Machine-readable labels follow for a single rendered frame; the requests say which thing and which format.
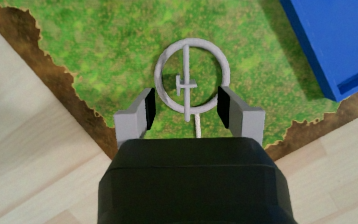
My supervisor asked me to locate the grey ring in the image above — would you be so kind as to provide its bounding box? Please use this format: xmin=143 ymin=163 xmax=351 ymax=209
xmin=154 ymin=38 xmax=230 ymax=114

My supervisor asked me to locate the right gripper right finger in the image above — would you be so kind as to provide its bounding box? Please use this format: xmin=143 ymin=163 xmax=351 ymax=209
xmin=217 ymin=86 xmax=266 ymax=146

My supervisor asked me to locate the blue tray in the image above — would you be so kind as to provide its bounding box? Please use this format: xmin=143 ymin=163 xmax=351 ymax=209
xmin=279 ymin=0 xmax=358 ymax=102

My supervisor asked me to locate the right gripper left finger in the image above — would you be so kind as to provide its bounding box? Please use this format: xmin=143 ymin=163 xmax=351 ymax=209
xmin=113 ymin=88 xmax=156 ymax=150

